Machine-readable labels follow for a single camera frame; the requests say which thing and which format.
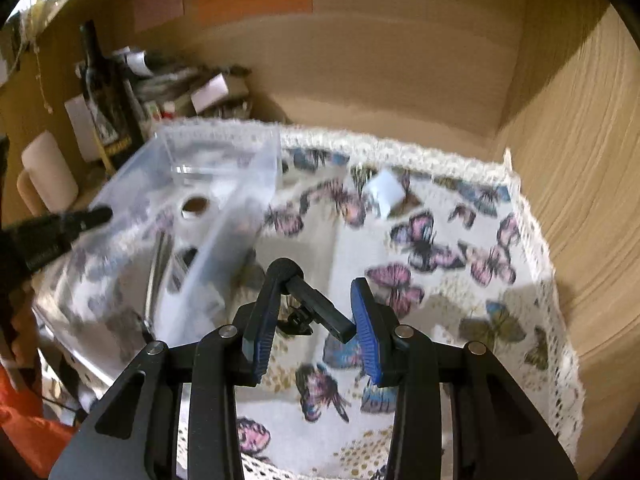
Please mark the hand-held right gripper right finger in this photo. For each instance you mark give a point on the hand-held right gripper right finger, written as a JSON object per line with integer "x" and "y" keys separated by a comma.
{"x": 362, "y": 330}

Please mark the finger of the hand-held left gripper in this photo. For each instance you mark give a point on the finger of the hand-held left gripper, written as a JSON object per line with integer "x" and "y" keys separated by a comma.
{"x": 70, "y": 225}

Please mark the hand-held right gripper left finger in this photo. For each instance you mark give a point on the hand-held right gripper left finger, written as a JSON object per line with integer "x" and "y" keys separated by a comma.
{"x": 257, "y": 360}

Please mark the black clip-on microphone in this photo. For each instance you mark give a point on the black clip-on microphone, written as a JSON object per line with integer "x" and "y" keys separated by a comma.
{"x": 320, "y": 307}

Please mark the silver metal cylinder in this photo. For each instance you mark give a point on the silver metal cylinder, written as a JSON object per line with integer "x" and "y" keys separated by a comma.
{"x": 159, "y": 270}

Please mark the clear plastic storage container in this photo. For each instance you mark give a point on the clear plastic storage container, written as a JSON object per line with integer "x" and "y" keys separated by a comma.
{"x": 240, "y": 200}

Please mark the beige cylindrical roll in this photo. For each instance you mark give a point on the beige cylindrical roll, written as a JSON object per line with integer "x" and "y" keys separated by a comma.
{"x": 50, "y": 175}

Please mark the butterfly print lace tablecloth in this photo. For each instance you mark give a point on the butterfly print lace tablecloth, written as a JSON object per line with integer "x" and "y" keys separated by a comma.
{"x": 450, "y": 310}

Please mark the white paper note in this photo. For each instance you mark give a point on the white paper note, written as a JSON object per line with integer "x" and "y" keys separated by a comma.
{"x": 80, "y": 125}

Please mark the dark wine bottle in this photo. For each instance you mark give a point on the dark wine bottle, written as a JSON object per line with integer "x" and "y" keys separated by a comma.
{"x": 107, "y": 110}

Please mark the white charger adapter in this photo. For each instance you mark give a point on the white charger adapter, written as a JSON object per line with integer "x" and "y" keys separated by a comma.
{"x": 382, "y": 192}

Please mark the orange cloth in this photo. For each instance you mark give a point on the orange cloth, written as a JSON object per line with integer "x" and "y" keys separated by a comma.
{"x": 30, "y": 425}

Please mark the stack of magazines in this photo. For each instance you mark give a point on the stack of magazines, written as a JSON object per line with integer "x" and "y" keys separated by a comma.
{"x": 165, "y": 82}

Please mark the small white cardboard box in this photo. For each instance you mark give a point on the small white cardboard box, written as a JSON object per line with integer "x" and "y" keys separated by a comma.
{"x": 210, "y": 91}

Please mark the pink sticky note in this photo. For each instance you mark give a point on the pink sticky note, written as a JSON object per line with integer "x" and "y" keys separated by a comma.
{"x": 157, "y": 5}

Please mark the orange sticky note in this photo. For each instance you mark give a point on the orange sticky note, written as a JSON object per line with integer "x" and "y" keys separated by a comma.
{"x": 255, "y": 1}

